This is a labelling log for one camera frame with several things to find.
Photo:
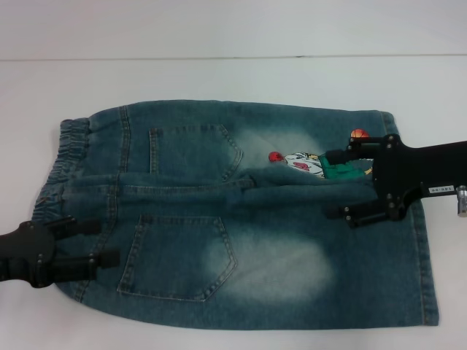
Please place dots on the blue denim shorts with embroidery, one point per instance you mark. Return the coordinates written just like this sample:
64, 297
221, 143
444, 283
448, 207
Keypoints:
255, 255

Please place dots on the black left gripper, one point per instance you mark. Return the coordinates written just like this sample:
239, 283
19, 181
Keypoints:
29, 255

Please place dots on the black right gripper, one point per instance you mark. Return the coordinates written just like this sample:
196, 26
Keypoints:
401, 175

